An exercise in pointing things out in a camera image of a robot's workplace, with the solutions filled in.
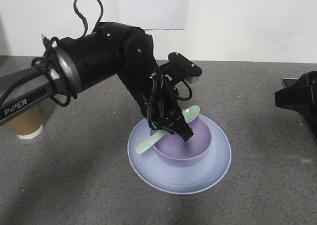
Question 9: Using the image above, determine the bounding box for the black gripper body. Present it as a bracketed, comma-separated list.
[128, 63, 189, 136]

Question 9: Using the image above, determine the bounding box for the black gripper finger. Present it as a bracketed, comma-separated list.
[173, 115, 194, 141]

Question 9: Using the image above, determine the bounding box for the pale green plastic spoon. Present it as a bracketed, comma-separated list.
[135, 105, 200, 154]

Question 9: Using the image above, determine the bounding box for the lilac plastic bowl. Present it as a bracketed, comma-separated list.
[154, 115, 212, 167]

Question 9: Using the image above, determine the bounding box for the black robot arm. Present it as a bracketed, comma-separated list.
[0, 22, 202, 141]

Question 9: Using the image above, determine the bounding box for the light blue round plate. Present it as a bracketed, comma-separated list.
[127, 115, 231, 195]

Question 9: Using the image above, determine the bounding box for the brown paper cup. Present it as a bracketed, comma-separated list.
[8, 105, 43, 140]

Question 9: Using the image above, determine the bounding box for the white paper sheet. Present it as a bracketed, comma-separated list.
[118, 0, 190, 30]

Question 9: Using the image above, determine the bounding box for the black glass gas hob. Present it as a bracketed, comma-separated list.
[282, 78, 317, 148]

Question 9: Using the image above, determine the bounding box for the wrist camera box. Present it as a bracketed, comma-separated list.
[164, 52, 202, 85]

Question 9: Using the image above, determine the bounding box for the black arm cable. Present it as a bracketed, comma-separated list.
[31, 0, 105, 108]

